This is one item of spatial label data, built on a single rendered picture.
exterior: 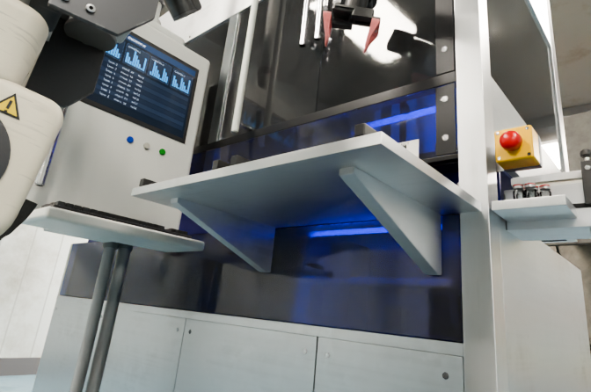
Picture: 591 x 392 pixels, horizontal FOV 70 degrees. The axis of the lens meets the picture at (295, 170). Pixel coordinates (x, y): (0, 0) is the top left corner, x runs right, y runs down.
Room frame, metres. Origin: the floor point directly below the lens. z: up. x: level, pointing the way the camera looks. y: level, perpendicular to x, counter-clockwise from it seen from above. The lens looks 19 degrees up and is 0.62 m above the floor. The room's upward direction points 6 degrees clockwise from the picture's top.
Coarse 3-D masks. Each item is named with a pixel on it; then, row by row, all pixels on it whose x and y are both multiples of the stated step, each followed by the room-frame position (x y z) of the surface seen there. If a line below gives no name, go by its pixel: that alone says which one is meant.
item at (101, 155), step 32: (160, 32) 1.32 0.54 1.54; (128, 64) 1.25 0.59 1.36; (160, 64) 1.33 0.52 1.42; (192, 64) 1.42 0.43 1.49; (96, 96) 1.20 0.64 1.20; (128, 96) 1.27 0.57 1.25; (160, 96) 1.35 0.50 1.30; (192, 96) 1.44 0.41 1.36; (64, 128) 1.16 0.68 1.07; (96, 128) 1.22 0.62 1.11; (128, 128) 1.29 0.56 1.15; (160, 128) 1.37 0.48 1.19; (192, 128) 1.46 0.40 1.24; (64, 160) 1.18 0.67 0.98; (96, 160) 1.24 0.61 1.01; (128, 160) 1.31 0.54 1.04; (160, 160) 1.39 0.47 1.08; (32, 192) 1.14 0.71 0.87; (64, 192) 1.20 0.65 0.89; (96, 192) 1.26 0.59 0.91; (128, 192) 1.33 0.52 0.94; (160, 224) 1.43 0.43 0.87
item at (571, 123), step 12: (564, 120) 3.32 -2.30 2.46; (576, 120) 3.25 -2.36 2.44; (588, 120) 3.19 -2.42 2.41; (576, 132) 3.26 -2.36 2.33; (588, 132) 3.20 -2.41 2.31; (576, 144) 3.27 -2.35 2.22; (588, 144) 3.20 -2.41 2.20; (576, 156) 3.28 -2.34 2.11; (576, 168) 3.28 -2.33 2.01; (588, 240) 3.27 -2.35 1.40; (564, 252) 3.65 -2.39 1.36; (576, 252) 3.58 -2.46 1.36; (588, 252) 3.52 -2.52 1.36; (576, 264) 3.59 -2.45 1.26; (588, 264) 3.52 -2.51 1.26; (588, 276) 3.53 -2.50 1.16; (588, 288) 3.54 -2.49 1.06; (588, 300) 3.55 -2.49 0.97; (588, 312) 3.55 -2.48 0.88; (588, 324) 3.56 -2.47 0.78; (588, 336) 3.57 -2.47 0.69
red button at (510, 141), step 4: (508, 132) 0.77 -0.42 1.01; (512, 132) 0.76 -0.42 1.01; (516, 132) 0.76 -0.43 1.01; (500, 136) 0.78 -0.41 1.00; (504, 136) 0.77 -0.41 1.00; (508, 136) 0.77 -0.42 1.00; (512, 136) 0.76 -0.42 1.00; (516, 136) 0.76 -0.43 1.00; (520, 136) 0.76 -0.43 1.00; (500, 140) 0.78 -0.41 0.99; (504, 140) 0.77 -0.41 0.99; (508, 140) 0.77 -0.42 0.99; (512, 140) 0.76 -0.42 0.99; (516, 140) 0.76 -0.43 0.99; (520, 140) 0.76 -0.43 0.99; (500, 144) 0.78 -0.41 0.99; (504, 144) 0.78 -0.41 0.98; (508, 144) 0.77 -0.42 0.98; (512, 144) 0.77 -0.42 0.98; (516, 144) 0.76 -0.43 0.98; (520, 144) 0.77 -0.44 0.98; (504, 148) 0.78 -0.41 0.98; (508, 148) 0.77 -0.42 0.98; (512, 148) 0.77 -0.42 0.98; (516, 148) 0.77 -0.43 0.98
